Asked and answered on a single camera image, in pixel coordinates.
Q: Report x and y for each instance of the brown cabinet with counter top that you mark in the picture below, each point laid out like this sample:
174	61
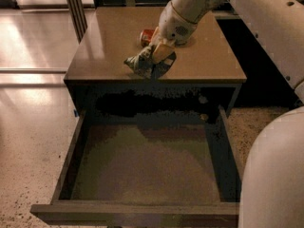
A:
203	81

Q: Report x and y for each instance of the dark metal post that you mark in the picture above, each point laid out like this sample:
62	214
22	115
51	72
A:
77	13

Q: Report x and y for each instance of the red soda can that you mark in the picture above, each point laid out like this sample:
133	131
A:
146	36

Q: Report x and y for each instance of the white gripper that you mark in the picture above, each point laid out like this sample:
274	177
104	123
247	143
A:
172	26

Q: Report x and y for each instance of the open grey top drawer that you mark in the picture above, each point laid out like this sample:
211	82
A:
152	171

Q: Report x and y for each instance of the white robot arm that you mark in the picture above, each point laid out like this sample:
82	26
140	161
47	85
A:
272	194

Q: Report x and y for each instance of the green jalapeno chip bag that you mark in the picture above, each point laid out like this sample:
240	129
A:
143	65

